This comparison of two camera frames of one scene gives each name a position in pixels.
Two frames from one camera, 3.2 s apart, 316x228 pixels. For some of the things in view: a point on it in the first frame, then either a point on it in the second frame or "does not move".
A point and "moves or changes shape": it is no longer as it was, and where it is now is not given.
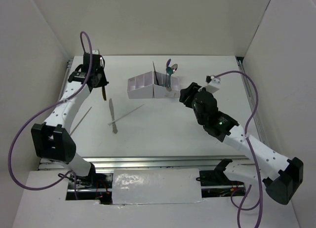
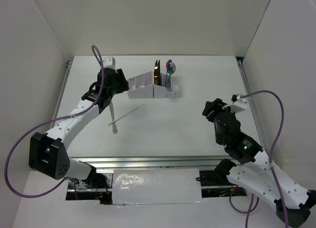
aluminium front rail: (105, 163) does not move
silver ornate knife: (114, 130) does not move
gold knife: (103, 93) moves or changes shape
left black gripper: (103, 82) → (122, 83)
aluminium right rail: (252, 100) does not move
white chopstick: (116, 119) does not move
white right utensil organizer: (160, 91) does not move
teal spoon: (169, 70) does not move
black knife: (155, 74) moves or changes shape
